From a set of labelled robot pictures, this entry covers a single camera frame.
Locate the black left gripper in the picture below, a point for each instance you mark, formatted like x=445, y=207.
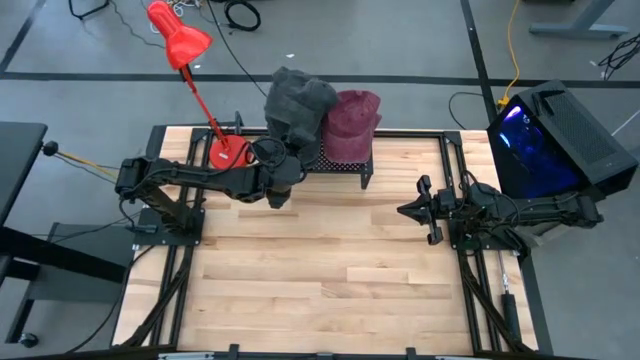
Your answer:
x=287, y=172

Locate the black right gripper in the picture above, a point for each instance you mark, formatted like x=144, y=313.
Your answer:
x=434, y=230

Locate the dark grey baseball cap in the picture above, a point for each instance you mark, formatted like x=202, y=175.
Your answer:
x=300, y=100

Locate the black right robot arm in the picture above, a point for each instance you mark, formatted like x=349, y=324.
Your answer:
x=550, y=207

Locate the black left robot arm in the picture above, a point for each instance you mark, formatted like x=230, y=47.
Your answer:
x=200, y=177

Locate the black perforated metal shelf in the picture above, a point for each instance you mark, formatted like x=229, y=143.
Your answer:
x=350, y=167

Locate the black gas strut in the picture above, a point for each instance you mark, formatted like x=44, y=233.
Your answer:
x=511, y=312

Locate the red desk lamp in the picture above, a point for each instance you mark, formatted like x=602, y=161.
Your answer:
x=182, y=42

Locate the black computer tower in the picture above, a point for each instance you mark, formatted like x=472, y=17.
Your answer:
x=575, y=135

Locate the silver aluminium extrusion bar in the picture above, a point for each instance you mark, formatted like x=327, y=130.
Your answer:
x=185, y=356

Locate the yellow pole with black knob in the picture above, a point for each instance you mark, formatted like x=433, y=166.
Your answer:
x=50, y=148

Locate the grey desk foot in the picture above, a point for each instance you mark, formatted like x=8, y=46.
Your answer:
x=580, y=30

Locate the dark desk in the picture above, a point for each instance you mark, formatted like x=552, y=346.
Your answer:
x=20, y=170

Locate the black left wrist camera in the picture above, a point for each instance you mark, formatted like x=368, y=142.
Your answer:
x=280, y=197

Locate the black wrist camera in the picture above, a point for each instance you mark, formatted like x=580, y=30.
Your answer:
x=445, y=200
x=280, y=197

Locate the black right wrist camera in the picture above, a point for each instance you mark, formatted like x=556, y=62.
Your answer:
x=445, y=200

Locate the black aluminium rig frame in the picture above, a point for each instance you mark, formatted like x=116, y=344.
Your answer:
x=410, y=133

